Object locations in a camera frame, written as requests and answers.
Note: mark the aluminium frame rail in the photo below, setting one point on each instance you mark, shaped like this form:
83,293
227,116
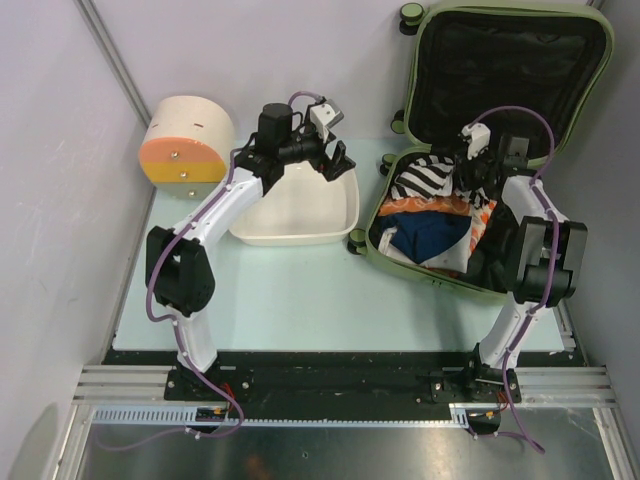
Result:
553,387

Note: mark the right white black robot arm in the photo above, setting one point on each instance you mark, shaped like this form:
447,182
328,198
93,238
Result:
541,259

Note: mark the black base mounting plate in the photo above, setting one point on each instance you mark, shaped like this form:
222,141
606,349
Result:
323,386

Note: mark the white rectangular plastic basin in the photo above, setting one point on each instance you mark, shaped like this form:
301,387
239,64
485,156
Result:
302,209

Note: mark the orange bunny pattern towel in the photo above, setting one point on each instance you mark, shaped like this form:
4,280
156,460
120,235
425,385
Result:
448,205

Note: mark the cream drawer box orange fronts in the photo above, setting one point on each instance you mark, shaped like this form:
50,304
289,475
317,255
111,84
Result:
185,151

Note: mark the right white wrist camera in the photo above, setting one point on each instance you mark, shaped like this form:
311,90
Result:
477,136

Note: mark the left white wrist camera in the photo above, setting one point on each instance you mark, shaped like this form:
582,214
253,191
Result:
324,116

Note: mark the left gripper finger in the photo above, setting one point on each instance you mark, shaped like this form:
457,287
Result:
338,154
339,167

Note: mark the white orange patterned cloth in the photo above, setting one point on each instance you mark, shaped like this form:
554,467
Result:
480,219

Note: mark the black white striped garment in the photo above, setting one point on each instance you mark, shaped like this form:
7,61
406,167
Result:
432,177

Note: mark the green hard-shell suitcase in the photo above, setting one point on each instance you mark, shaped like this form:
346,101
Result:
526,70

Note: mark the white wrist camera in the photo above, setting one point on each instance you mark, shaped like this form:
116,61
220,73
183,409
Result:
324,116
477,136

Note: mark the navy blue garment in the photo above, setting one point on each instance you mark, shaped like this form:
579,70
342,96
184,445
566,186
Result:
428,238

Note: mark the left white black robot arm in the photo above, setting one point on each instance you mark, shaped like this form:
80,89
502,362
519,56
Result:
179,276

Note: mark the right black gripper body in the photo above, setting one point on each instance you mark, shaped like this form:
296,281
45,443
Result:
476,173

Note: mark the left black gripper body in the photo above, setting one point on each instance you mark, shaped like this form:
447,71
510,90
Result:
321,162

